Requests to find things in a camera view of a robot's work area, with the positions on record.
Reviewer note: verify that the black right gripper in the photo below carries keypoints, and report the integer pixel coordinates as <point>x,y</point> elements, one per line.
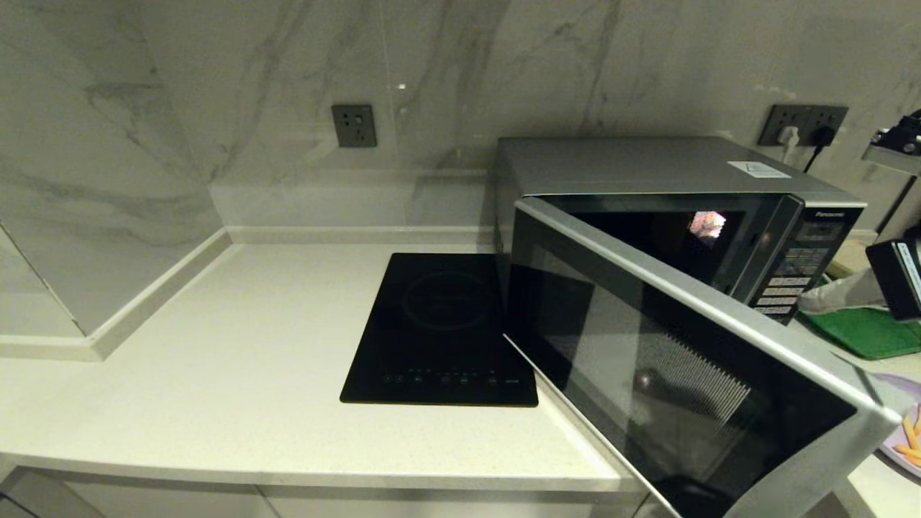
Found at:
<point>903,280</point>

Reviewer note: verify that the lavender plastic plate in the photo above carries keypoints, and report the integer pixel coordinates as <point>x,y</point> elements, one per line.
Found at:
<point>910,396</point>

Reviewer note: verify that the microwave door with dark glass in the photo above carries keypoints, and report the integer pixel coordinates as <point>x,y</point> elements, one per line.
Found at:
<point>647,345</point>

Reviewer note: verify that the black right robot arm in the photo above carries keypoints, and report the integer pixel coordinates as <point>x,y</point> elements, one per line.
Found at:
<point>892,158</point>

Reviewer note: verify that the white paper sheet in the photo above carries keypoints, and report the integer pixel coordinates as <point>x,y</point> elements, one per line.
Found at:
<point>759,169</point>

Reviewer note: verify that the green plastic tray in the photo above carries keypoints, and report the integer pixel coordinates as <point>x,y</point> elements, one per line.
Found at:
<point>856,334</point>

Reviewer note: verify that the orange french fry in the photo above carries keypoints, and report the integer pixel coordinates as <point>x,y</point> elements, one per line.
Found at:
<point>911,434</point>
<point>909,451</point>
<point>914,460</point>

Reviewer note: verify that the black power plug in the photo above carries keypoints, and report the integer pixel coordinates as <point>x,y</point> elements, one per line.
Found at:
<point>824,135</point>

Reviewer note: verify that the white power plug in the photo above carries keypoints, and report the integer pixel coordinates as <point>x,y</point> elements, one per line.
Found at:
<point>789,137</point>

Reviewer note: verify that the black induction cooktop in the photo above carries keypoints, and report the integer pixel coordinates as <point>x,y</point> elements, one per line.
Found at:
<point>432,331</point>

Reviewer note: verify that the beige cabinet door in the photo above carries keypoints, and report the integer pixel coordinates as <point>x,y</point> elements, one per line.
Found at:
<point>446,507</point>

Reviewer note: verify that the grey double wall outlet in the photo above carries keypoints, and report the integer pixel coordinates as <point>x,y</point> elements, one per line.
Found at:
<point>806,115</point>

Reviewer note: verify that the grey single wall outlet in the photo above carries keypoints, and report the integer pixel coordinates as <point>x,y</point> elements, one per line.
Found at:
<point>354,126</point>

